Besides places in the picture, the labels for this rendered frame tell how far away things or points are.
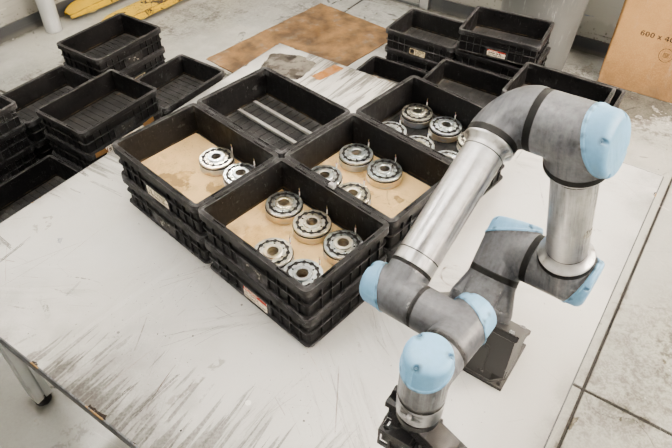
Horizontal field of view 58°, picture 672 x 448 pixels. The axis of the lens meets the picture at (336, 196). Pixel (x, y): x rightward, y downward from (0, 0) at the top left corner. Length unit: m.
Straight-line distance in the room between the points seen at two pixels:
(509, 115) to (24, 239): 1.44
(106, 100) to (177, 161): 1.07
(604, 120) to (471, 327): 0.39
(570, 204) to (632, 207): 0.92
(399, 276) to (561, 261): 0.44
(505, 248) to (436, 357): 0.57
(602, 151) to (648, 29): 3.02
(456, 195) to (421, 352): 0.29
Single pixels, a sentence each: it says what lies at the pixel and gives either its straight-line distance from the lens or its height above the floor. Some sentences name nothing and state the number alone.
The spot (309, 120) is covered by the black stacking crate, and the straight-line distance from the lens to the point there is 2.03.
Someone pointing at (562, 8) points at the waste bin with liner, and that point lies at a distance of 3.79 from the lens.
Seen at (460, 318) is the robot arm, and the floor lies 1.23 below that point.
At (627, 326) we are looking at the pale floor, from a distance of 2.71.
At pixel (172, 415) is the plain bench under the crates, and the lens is 1.51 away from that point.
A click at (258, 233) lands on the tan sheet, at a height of 0.83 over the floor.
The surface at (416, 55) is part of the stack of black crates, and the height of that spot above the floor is 0.38.
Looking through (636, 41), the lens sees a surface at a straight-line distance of 4.07.
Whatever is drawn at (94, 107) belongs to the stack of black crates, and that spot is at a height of 0.49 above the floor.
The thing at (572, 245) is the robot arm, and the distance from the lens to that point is 1.29.
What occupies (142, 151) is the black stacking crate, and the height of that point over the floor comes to 0.86.
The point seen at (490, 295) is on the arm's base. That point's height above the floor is 0.91.
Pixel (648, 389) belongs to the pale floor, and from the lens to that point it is 2.57.
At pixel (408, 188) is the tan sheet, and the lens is 1.77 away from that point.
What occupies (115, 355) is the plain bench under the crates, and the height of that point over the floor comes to 0.70.
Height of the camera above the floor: 1.99
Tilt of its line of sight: 42 degrees down
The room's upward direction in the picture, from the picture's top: straight up
